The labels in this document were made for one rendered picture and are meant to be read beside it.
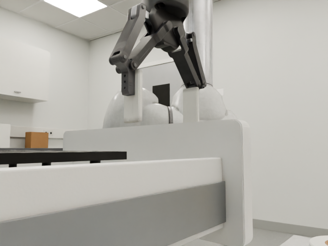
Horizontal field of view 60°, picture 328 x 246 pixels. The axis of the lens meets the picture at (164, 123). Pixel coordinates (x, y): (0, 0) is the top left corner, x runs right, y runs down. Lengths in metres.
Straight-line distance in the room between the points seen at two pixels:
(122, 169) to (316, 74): 3.29
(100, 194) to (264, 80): 3.39
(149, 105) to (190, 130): 0.50
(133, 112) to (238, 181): 0.18
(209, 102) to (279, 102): 2.65
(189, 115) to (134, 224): 0.33
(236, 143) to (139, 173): 0.11
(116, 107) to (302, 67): 2.86
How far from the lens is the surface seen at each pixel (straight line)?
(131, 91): 0.38
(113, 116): 0.77
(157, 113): 0.77
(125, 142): 0.34
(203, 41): 0.91
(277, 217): 3.48
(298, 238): 0.53
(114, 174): 0.16
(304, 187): 3.37
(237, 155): 0.25
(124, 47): 0.38
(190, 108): 0.49
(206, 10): 0.97
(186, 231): 0.22
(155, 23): 0.44
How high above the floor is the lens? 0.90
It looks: 5 degrees up
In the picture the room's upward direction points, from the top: straight up
